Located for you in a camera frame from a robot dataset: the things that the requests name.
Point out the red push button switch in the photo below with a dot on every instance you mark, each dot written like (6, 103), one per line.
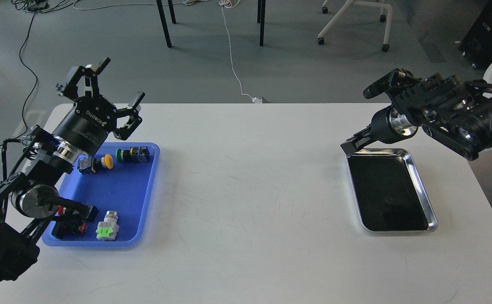
(67, 215)

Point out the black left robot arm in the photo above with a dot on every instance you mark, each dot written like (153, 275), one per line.
(29, 200)

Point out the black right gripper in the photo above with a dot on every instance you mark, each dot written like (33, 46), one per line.
(378, 130)

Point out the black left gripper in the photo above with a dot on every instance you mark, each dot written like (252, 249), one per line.
(91, 118)

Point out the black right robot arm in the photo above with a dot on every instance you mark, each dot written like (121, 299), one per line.
(457, 114)

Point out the grey switch with green block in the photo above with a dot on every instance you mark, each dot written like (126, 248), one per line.
(107, 230)

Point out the silver metal tray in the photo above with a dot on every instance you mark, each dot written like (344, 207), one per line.
(389, 192)

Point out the black cabinet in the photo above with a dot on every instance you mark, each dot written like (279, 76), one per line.
(477, 43)

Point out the blue plastic tray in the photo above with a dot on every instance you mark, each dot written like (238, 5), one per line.
(125, 189)

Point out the yellow push button switch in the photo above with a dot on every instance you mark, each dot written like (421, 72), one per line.
(91, 165)

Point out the white wheeled chair base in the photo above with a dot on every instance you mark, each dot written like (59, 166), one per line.
(385, 17)

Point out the black red switch block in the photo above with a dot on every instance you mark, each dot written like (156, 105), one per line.
(69, 228)

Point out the green push button switch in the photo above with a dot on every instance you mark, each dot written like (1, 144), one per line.
(138, 154)

